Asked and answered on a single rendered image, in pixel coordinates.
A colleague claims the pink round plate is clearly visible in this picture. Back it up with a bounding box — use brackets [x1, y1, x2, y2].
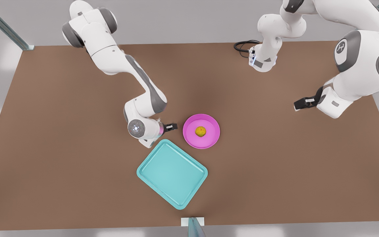
[183, 114, 221, 149]

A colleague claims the turquoise rectangular tray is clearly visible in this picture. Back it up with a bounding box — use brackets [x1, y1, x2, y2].
[137, 139, 208, 210]

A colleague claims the black cable loop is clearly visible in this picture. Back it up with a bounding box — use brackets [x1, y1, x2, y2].
[234, 40, 262, 59]

